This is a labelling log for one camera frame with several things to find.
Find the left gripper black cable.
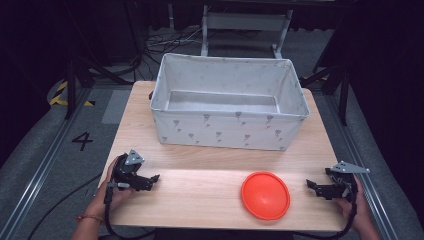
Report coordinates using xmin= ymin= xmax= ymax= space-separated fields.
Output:
xmin=27 ymin=173 xmax=158 ymax=240

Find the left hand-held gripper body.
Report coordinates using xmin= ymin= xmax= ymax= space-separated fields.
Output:
xmin=111 ymin=148 xmax=154 ymax=192

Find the orange round plate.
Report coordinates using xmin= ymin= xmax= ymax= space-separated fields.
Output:
xmin=240 ymin=171 xmax=291 ymax=221

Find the aluminium floor rail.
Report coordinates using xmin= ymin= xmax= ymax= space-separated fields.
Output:
xmin=324 ymin=94 xmax=399 ymax=240
xmin=0 ymin=87 xmax=93 ymax=240

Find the orange bead bracelet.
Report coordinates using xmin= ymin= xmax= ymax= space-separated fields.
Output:
xmin=76 ymin=213 xmax=105 ymax=224

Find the person's left hand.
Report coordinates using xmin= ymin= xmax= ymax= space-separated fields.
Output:
xmin=93 ymin=156 xmax=136 ymax=216

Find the bundle of floor cables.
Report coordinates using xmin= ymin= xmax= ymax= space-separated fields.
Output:
xmin=141 ymin=26 xmax=205 ymax=68

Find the black tripod stand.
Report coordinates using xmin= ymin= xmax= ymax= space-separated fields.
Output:
xmin=61 ymin=0 xmax=143 ymax=120

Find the white fabric storage box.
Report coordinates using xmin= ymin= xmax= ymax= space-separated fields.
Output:
xmin=149 ymin=52 xmax=311 ymax=152

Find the grey metal stand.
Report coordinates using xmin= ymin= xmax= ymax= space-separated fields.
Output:
xmin=200 ymin=4 xmax=294 ymax=60

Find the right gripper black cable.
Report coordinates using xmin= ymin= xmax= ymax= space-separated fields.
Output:
xmin=293 ymin=186 xmax=358 ymax=240

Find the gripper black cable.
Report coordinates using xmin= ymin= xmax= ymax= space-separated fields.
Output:
xmin=27 ymin=173 xmax=158 ymax=240
xmin=293 ymin=186 xmax=358 ymax=240

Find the person's right hand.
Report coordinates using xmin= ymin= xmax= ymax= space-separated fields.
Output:
xmin=335 ymin=175 xmax=374 ymax=234

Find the black metal stand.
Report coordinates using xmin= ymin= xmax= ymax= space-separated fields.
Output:
xmin=301 ymin=13 xmax=354 ymax=127

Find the yellow black hazard tape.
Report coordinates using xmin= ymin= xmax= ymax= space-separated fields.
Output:
xmin=49 ymin=80 xmax=96 ymax=108

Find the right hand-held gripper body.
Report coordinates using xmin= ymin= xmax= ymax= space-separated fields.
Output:
xmin=314 ymin=160 xmax=371 ymax=203

